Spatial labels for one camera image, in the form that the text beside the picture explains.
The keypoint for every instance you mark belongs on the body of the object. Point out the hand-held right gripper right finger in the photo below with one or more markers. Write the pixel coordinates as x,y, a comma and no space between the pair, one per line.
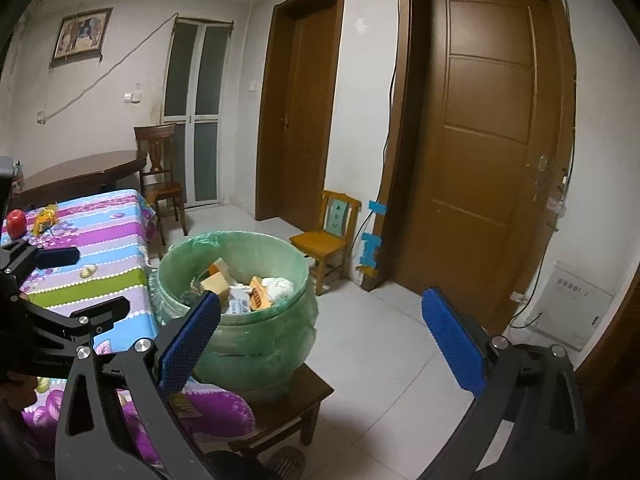
452,345

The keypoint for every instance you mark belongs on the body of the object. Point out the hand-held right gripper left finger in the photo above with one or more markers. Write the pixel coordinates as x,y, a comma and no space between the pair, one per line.
190,342

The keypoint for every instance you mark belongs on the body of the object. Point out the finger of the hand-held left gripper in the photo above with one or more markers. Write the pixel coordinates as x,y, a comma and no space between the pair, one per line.
55,256
100,312

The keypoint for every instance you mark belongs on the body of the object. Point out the tan block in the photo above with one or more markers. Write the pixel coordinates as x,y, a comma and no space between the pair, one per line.
220,282

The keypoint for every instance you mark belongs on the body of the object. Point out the green plastic-lined bin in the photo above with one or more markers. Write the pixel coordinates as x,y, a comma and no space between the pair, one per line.
270,350

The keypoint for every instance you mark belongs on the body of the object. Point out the orange medicine box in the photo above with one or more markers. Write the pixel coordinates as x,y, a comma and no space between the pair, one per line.
260,294

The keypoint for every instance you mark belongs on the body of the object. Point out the white tissue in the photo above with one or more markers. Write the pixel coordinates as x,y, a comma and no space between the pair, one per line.
278,287

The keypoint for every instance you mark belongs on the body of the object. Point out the yellow snack wrapper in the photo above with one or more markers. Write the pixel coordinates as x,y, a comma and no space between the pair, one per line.
45,217

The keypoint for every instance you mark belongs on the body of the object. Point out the red apple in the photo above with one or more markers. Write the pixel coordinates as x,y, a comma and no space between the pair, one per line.
16,222

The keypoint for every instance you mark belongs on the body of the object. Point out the dark wooden table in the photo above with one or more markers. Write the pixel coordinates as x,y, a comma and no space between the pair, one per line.
75,170

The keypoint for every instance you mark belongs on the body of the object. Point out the dark wooden stool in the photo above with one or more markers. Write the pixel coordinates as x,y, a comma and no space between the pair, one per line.
290,400

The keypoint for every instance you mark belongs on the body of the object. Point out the large blue tape piece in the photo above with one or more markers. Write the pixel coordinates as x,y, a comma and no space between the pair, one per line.
371,249

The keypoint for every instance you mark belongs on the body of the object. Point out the dark wooden chair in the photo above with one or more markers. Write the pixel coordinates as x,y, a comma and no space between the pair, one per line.
160,170

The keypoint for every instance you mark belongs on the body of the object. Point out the small blue tape piece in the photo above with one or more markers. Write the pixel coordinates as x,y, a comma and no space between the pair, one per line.
377,207

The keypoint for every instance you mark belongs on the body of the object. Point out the small yellow wooden chair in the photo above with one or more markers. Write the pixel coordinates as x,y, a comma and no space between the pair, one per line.
325,245

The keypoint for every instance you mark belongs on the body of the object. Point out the panelled brown wooden door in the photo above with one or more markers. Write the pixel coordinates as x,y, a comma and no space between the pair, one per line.
490,150

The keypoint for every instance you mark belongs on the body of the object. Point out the white glass door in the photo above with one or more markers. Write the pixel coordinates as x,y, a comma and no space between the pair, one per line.
195,110

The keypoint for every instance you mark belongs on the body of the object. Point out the plain brown wooden door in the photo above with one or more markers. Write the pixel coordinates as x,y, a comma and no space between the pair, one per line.
305,110

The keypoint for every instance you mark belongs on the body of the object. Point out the white wall utility box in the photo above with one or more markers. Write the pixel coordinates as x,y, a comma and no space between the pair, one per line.
575,305

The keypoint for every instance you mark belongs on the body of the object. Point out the white double wall switch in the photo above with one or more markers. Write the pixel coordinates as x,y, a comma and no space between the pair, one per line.
132,96

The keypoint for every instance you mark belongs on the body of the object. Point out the framed wall picture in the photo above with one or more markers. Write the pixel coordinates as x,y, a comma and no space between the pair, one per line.
80,35

